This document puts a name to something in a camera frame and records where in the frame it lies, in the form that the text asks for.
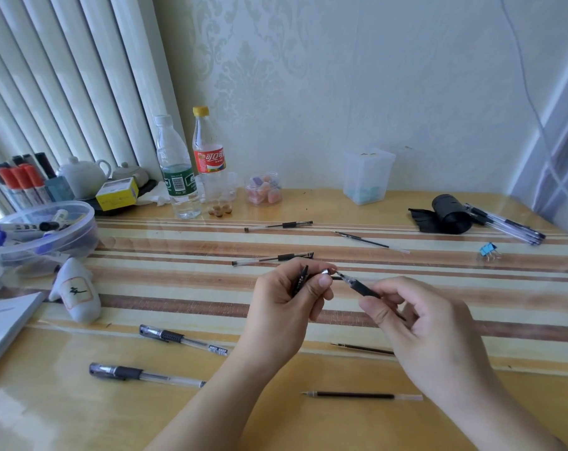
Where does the person's left hand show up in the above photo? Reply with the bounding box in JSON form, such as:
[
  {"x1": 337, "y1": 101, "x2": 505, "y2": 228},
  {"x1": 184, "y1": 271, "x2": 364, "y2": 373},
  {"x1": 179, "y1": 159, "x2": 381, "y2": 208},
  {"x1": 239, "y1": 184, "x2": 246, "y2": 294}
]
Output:
[{"x1": 239, "y1": 257, "x2": 337, "y2": 372}]

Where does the person's right hand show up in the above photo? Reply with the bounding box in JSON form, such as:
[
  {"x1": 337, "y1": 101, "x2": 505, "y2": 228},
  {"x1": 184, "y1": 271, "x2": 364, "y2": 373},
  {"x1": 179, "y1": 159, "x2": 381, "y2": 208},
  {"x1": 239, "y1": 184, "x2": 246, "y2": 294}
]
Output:
[{"x1": 358, "y1": 277, "x2": 497, "y2": 411}]

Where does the black pen cap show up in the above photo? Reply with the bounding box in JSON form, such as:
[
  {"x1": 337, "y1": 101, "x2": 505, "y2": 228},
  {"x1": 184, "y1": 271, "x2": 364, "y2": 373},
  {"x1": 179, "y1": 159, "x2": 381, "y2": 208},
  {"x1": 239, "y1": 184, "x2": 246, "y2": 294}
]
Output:
[{"x1": 291, "y1": 265, "x2": 309, "y2": 297}]

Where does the clear pen barrel black grip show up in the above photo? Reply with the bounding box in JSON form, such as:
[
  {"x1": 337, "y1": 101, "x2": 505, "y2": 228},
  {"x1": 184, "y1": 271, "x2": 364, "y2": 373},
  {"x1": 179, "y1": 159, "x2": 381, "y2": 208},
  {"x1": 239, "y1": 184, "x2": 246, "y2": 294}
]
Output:
[
  {"x1": 336, "y1": 271, "x2": 407, "y2": 321},
  {"x1": 232, "y1": 251, "x2": 315, "y2": 267},
  {"x1": 244, "y1": 220, "x2": 314, "y2": 232}
]

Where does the person's right forearm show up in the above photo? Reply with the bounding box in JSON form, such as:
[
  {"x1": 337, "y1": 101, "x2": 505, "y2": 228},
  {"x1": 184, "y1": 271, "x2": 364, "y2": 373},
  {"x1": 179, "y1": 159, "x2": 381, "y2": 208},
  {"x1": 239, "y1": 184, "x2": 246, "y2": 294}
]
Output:
[{"x1": 446, "y1": 376, "x2": 568, "y2": 451}]

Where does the person's left forearm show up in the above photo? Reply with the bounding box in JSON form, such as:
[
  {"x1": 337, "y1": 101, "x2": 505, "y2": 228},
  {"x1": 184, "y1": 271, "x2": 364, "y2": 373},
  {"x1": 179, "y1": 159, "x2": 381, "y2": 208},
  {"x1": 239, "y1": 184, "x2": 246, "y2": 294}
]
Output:
[{"x1": 145, "y1": 353, "x2": 290, "y2": 451}]

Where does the black ink pen refill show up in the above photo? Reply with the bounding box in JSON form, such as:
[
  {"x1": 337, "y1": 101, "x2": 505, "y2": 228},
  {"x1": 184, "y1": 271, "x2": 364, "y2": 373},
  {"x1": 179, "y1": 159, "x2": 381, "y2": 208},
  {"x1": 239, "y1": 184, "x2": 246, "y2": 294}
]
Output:
[
  {"x1": 330, "y1": 343, "x2": 396, "y2": 356},
  {"x1": 331, "y1": 230, "x2": 412, "y2": 254},
  {"x1": 301, "y1": 391, "x2": 425, "y2": 402}
]

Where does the striped brown cream table mat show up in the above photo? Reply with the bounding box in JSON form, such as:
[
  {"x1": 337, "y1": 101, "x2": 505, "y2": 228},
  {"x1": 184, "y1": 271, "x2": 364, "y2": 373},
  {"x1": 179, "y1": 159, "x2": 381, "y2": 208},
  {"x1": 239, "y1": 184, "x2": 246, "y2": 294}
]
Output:
[{"x1": 24, "y1": 215, "x2": 568, "y2": 372}]

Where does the clear jar of colourful erasers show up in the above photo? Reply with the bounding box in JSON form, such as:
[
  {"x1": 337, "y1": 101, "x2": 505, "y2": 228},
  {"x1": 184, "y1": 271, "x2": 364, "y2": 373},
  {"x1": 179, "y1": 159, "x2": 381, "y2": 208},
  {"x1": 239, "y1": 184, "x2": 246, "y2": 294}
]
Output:
[{"x1": 244, "y1": 172, "x2": 284, "y2": 207}]

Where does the translucent plastic container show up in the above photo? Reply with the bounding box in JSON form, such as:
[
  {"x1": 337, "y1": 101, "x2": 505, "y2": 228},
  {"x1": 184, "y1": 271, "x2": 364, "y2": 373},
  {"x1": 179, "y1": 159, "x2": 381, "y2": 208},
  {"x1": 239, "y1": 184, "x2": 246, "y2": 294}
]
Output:
[{"x1": 342, "y1": 147, "x2": 397, "y2": 206}]

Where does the black plastic bag roll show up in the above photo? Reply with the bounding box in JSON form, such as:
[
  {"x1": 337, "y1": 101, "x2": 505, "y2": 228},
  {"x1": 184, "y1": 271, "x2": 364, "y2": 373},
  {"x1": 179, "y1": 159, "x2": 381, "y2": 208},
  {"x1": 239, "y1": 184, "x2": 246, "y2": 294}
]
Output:
[{"x1": 408, "y1": 194, "x2": 474, "y2": 236}]

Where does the small clear glass with nuts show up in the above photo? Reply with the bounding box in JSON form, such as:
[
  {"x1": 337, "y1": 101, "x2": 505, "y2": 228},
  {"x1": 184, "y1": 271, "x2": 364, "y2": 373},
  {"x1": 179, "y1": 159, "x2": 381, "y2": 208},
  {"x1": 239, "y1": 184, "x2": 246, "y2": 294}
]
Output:
[{"x1": 203, "y1": 172, "x2": 238, "y2": 218}]

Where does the capped black gel pen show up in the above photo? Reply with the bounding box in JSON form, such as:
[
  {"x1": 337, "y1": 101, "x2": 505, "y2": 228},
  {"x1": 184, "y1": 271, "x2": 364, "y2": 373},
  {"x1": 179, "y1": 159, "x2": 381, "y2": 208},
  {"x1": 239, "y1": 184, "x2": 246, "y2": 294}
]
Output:
[
  {"x1": 138, "y1": 324, "x2": 229, "y2": 357},
  {"x1": 89, "y1": 362, "x2": 207, "y2": 389}
]

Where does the bundle of clear gel pens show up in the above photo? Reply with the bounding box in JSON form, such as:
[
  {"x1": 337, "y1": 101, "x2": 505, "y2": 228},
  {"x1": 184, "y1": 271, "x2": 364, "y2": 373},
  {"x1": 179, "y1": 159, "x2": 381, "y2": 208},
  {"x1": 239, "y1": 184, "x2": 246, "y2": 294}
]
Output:
[{"x1": 463, "y1": 203, "x2": 547, "y2": 246}]

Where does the red label bottle yellow cap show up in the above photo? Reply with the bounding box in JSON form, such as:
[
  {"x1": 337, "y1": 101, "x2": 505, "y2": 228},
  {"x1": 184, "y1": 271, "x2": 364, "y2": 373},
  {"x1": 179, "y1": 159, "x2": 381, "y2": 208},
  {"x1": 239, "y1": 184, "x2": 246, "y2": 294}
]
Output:
[{"x1": 192, "y1": 106, "x2": 227, "y2": 203}]

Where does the green label water bottle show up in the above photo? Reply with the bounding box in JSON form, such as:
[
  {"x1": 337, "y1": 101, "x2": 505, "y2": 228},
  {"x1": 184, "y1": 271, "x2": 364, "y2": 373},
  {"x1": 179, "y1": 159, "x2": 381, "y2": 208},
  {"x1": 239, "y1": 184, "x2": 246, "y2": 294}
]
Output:
[{"x1": 153, "y1": 114, "x2": 203, "y2": 220}]

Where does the white crumpled tissue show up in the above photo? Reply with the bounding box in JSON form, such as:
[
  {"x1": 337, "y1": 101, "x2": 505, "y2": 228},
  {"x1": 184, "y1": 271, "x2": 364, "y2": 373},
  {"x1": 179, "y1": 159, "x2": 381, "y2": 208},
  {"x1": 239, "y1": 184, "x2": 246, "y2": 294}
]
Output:
[{"x1": 135, "y1": 180, "x2": 173, "y2": 207}]

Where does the black tray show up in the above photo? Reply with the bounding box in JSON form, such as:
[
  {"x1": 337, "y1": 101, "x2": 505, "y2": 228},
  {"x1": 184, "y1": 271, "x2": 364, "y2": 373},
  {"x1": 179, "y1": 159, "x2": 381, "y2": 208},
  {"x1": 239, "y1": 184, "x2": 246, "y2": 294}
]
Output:
[{"x1": 79, "y1": 179, "x2": 159, "y2": 217}]

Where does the white ceramic lidded cup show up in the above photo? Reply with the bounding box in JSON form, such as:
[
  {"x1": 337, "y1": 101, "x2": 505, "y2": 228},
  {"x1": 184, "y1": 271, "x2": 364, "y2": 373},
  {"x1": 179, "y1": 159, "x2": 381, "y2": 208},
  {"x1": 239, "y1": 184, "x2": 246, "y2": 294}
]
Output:
[{"x1": 111, "y1": 161, "x2": 150, "y2": 188}]

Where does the yellow and white box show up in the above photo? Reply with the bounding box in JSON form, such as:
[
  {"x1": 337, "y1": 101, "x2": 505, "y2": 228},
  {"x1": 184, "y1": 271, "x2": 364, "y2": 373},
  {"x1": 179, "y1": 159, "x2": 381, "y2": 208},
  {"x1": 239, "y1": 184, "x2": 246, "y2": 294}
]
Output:
[{"x1": 95, "y1": 177, "x2": 140, "y2": 212}]

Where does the white ceramic bottle black print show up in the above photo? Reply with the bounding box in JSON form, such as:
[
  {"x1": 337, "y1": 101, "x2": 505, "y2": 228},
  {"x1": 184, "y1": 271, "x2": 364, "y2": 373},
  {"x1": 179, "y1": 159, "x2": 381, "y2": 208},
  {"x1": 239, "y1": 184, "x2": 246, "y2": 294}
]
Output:
[{"x1": 47, "y1": 257, "x2": 102, "y2": 324}]

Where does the round clear plastic tub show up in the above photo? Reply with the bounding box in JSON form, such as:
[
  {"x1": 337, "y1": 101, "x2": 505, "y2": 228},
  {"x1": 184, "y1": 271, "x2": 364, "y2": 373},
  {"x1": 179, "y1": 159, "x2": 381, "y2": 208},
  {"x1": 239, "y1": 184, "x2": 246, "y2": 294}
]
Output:
[{"x1": 0, "y1": 200, "x2": 100, "y2": 278}]

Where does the white ceramic teapot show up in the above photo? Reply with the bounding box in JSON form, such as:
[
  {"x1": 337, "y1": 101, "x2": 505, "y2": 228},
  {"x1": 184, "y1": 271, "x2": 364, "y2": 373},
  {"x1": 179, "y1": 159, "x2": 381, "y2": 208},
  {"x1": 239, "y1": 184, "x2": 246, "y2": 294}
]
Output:
[{"x1": 57, "y1": 156, "x2": 112, "y2": 201}]

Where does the teal box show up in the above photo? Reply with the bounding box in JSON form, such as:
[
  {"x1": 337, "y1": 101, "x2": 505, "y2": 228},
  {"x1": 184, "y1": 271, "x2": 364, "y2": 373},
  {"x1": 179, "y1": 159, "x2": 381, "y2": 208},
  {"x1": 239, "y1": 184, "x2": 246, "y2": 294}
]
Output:
[{"x1": 45, "y1": 175, "x2": 76, "y2": 203}]

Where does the white marker black cap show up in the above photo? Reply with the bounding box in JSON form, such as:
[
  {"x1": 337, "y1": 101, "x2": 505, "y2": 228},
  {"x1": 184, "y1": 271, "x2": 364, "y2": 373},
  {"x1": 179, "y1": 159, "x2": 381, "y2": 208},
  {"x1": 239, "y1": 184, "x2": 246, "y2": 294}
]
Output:
[{"x1": 0, "y1": 221, "x2": 62, "y2": 233}]

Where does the bunch of whiteboard markers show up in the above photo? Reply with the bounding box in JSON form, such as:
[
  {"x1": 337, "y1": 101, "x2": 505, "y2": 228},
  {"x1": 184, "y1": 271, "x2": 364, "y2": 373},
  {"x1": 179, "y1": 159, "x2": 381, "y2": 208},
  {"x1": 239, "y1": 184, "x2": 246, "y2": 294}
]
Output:
[{"x1": 0, "y1": 152, "x2": 58, "y2": 213}]

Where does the thin grey cable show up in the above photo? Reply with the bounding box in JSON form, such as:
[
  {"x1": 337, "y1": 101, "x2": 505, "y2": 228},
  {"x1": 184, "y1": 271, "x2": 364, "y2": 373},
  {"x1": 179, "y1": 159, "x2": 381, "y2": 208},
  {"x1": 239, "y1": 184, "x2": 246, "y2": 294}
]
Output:
[{"x1": 499, "y1": 0, "x2": 568, "y2": 222}]

